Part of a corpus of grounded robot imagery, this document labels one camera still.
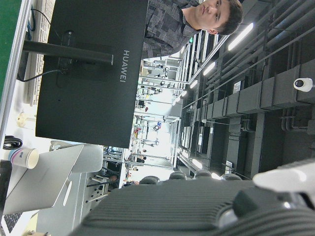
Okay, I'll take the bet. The black coiled cable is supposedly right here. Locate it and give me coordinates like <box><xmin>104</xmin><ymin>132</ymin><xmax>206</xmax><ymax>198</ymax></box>
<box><xmin>2</xmin><ymin>135</ymin><xmax>23</xmax><ymax>150</ymax></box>

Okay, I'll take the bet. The black monitor stand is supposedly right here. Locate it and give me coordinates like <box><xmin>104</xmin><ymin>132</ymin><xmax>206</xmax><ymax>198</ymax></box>
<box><xmin>16</xmin><ymin>40</ymin><xmax>114</xmax><ymax>82</ymax></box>

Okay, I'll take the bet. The black box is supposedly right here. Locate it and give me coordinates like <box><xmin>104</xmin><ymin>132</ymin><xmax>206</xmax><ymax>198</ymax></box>
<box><xmin>0</xmin><ymin>159</ymin><xmax>13</xmax><ymax>212</ymax></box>

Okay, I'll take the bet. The black monitor cable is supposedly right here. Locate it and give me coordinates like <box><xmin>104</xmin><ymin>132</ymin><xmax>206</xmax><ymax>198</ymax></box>
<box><xmin>16</xmin><ymin>68</ymin><xmax>67</xmax><ymax>83</ymax></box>

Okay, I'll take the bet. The white keyboard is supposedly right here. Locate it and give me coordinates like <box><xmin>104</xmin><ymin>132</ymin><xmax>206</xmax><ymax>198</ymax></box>
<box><xmin>26</xmin><ymin>0</ymin><xmax>56</xmax><ymax>107</ymax></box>

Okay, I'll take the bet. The black ceiling air duct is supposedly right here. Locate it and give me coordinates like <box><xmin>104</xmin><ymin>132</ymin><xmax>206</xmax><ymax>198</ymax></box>
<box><xmin>206</xmin><ymin>59</ymin><xmax>315</xmax><ymax>120</ymax></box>

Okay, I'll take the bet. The black Huawei monitor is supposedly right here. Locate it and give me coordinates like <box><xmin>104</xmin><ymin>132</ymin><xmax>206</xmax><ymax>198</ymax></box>
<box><xmin>35</xmin><ymin>0</ymin><xmax>150</xmax><ymax>149</ymax></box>

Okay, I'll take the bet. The small cream plastic object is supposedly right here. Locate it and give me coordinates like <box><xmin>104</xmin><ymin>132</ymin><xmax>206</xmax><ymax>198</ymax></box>
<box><xmin>16</xmin><ymin>112</ymin><xmax>36</xmax><ymax>127</ymax></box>

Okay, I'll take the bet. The silver laptop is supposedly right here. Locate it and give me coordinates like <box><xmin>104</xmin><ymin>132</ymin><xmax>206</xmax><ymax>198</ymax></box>
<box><xmin>0</xmin><ymin>144</ymin><xmax>85</xmax><ymax>234</ymax></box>

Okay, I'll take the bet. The blue cable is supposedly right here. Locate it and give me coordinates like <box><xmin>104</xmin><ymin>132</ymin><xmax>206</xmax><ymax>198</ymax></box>
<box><xmin>26</xmin><ymin>4</ymin><xmax>37</xmax><ymax>41</ymax></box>

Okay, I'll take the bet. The dark ribbed right robot hand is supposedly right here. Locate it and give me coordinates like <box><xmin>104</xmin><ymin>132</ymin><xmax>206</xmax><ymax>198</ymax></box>
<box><xmin>71</xmin><ymin>158</ymin><xmax>315</xmax><ymax>236</ymax></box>

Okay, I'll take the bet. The white security camera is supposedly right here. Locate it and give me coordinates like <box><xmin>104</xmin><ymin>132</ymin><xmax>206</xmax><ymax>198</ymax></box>
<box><xmin>293</xmin><ymin>77</ymin><xmax>314</xmax><ymax>93</ymax></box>

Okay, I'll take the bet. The aluminium frame rail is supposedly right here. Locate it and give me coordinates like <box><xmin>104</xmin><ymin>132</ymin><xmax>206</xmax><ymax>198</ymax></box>
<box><xmin>0</xmin><ymin>0</ymin><xmax>32</xmax><ymax>138</ymax></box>

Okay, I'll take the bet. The white cabinet with slot handle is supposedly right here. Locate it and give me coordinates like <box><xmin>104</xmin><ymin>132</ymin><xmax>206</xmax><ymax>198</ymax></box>
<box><xmin>35</xmin><ymin>172</ymin><xmax>109</xmax><ymax>236</ymax></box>

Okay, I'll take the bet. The long ceiling light strip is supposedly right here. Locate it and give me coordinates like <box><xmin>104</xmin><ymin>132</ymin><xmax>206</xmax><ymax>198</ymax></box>
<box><xmin>228</xmin><ymin>23</ymin><xmax>254</xmax><ymax>52</ymax></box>

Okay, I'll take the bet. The white paper cup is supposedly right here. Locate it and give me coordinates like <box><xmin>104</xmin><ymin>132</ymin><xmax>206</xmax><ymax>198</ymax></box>
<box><xmin>2</xmin><ymin>147</ymin><xmax>40</xmax><ymax>170</ymax></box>

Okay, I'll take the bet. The man in patterned grey shirt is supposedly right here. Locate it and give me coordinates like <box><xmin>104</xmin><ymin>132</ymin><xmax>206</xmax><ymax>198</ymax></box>
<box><xmin>142</xmin><ymin>0</ymin><xmax>244</xmax><ymax>60</ymax></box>

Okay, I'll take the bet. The green board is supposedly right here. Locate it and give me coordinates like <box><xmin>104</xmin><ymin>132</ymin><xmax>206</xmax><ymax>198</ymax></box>
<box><xmin>0</xmin><ymin>0</ymin><xmax>23</xmax><ymax>101</ymax></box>

